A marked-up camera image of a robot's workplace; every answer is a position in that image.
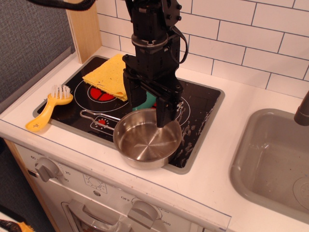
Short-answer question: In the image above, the green toy pickle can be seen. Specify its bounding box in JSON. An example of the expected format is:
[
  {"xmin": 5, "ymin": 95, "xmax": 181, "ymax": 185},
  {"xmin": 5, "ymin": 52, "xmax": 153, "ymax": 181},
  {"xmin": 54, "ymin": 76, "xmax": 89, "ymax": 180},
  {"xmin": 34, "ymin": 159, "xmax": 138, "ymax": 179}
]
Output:
[{"xmin": 132, "ymin": 92, "xmax": 156, "ymax": 111}]

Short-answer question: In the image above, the grey oven door handle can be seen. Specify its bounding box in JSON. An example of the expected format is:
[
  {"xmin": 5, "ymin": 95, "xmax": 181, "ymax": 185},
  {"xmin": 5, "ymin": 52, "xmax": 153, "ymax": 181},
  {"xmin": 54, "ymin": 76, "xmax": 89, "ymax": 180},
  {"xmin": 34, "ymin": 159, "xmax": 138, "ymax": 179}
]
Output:
[{"xmin": 68, "ymin": 200, "xmax": 133, "ymax": 232}]

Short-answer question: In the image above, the grey toy faucet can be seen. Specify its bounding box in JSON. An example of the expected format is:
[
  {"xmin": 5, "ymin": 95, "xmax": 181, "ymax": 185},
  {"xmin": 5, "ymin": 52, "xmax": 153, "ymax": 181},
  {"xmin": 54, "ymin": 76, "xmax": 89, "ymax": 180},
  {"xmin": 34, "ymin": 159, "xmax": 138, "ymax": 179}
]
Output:
[{"xmin": 294, "ymin": 91, "xmax": 309, "ymax": 126}]

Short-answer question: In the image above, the wooden upright post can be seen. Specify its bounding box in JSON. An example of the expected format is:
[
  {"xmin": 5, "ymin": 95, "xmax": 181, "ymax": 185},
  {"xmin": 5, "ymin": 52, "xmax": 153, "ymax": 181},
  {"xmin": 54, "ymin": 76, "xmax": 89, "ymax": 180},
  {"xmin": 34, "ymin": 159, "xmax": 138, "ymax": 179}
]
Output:
[{"xmin": 66, "ymin": 4, "xmax": 102, "ymax": 64}]

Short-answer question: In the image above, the black sleeved cable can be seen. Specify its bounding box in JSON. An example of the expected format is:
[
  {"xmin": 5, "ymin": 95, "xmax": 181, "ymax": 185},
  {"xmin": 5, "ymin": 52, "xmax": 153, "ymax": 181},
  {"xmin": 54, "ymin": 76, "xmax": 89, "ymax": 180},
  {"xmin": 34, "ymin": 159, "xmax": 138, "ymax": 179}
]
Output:
[{"xmin": 27, "ymin": 0, "xmax": 97, "ymax": 12}]

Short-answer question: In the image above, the grey oven knob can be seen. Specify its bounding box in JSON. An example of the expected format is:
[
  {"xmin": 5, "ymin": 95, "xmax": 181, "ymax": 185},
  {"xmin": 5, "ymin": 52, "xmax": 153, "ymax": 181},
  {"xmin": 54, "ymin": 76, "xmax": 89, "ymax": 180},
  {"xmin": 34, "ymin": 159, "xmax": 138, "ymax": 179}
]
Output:
[{"xmin": 127, "ymin": 201, "xmax": 158, "ymax": 229}]

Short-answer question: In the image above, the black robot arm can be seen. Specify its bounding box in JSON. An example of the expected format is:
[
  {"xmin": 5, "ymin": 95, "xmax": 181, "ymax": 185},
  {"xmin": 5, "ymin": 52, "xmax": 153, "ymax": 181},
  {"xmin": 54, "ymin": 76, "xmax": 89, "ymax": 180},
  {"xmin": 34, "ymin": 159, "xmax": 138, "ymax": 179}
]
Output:
[{"xmin": 123, "ymin": 0, "xmax": 187, "ymax": 128}]

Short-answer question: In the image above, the silver metal pan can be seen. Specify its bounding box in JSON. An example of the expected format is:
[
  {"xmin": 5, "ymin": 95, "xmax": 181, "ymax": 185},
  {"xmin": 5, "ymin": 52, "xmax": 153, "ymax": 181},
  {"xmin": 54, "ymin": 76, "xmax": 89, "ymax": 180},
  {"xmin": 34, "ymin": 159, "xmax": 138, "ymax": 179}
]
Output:
[{"xmin": 80, "ymin": 108, "xmax": 183, "ymax": 170}]

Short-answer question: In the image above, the grey timer knob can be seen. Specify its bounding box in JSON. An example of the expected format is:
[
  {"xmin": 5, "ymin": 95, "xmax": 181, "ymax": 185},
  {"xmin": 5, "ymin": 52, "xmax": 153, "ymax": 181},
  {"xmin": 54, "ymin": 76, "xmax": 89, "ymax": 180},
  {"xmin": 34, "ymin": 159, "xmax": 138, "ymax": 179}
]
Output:
[{"xmin": 35, "ymin": 158, "xmax": 59, "ymax": 182}]

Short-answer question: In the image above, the grey toy sink basin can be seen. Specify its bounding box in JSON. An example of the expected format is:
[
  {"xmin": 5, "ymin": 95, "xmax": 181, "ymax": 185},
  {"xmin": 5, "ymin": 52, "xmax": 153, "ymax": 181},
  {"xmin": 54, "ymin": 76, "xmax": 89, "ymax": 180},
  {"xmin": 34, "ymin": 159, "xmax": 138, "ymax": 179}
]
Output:
[{"xmin": 230, "ymin": 109, "xmax": 309, "ymax": 223}]

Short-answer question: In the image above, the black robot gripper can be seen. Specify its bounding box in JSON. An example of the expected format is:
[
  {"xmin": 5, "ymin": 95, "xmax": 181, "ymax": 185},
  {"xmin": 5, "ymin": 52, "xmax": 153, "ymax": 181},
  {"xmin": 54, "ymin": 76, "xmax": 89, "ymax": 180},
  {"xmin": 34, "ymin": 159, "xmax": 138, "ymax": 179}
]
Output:
[{"xmin": 123, "ymin": 40, "xmax": 183, "ymax": 128}]

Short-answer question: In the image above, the yellow sponge cloth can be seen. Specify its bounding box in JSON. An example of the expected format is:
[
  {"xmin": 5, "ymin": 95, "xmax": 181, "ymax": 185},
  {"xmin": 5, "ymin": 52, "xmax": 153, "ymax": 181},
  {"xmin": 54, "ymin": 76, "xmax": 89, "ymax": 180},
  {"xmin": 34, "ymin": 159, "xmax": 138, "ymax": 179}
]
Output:
[{"xmin": 83, "ymin": 54, "xmax": 128, "ymax": 102}]

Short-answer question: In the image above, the yellow dish brush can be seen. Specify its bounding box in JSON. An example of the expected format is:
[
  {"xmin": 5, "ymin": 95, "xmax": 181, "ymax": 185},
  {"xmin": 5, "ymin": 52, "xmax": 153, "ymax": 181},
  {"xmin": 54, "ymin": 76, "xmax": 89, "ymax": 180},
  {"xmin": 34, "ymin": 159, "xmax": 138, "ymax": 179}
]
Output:
[{"xmin": 26, "ymin": 85, "xmax": 73, "ymax": 132}]

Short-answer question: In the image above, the black toy stovetop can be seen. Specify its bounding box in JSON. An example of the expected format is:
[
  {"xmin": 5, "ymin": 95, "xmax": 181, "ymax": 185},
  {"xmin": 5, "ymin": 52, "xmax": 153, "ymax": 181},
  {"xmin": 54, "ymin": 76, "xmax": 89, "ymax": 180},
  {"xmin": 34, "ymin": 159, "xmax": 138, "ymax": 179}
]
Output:
[{"xmin": 32, "ymin": 55, "xmax": 225, "ymax": 175}]

